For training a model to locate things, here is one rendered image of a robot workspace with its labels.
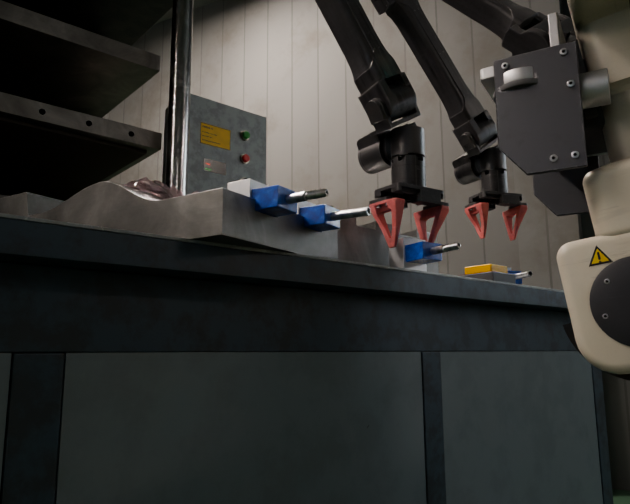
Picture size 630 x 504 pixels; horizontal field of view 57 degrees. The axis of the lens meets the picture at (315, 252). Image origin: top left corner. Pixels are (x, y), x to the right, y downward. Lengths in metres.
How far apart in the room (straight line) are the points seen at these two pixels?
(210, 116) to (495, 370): 1.19
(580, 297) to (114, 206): 0.59
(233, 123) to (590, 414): 1.32
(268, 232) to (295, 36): 3.92
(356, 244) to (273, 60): 3.74
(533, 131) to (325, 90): 3.53
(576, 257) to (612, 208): 0.07
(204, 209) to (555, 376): 0.95
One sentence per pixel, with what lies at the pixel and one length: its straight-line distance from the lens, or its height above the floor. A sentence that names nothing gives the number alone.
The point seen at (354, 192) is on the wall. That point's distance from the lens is 3.89.
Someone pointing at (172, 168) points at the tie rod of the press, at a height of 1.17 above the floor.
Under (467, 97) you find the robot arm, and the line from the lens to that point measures 1.37.
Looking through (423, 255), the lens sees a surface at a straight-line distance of 0.92.
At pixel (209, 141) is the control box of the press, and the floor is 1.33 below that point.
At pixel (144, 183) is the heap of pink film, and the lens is 0.87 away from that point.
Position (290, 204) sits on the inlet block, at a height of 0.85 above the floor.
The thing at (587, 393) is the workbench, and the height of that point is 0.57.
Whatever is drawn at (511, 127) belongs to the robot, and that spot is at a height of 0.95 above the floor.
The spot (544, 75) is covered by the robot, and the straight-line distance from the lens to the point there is 0.81.
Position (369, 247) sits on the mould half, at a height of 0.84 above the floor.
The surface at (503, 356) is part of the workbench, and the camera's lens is 1.23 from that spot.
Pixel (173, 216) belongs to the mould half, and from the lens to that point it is 0.71.
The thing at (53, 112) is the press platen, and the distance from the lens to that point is 1.64.
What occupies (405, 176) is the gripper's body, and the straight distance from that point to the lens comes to 0.97.
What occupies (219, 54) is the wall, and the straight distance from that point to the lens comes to 4.99.
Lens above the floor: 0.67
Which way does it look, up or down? 10 degrees up
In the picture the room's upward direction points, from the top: straight up
